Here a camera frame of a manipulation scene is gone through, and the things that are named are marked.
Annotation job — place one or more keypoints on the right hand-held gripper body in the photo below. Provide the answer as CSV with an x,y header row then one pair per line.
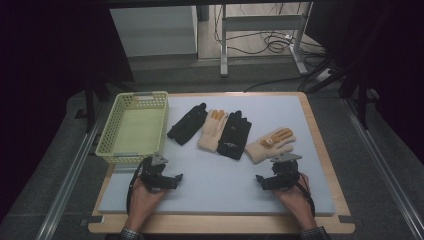
x,y
286,175

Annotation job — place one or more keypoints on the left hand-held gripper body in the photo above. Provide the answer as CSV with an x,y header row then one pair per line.
x,y
151,175

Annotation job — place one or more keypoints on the beige glove with orange fingers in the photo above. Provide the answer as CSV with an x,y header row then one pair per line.
x,y
266,146

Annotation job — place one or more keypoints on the yellow-green plastic basket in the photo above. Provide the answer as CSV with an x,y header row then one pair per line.
x,y
136,130

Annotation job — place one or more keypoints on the black glove with white print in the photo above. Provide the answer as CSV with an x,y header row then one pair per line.
x,y
234,136

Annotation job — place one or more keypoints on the plain black glove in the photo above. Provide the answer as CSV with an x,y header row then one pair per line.
x,y
186,125

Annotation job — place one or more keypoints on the beige glove with orange fingertips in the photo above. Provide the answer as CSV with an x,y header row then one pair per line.
x,y
211,131

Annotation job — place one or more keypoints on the person's right hand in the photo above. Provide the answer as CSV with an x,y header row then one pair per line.
x,y
296,201

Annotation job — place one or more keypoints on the person's left hand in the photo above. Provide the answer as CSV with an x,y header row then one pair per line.
x,y
143,203

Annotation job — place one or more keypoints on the black metal stand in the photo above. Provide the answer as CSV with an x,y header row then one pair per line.
x,y
362,100
89,106

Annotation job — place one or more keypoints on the white power strip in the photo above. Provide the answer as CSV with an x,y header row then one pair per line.
x,y
323,75

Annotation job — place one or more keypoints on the grey cabinet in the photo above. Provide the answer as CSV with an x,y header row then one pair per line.
x,y
153,30

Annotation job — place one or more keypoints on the metal floor rail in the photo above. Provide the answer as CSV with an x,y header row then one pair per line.
x,y
66,180
383,166

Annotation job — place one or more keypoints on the white desk frame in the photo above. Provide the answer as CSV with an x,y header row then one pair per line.
x,y
263,22

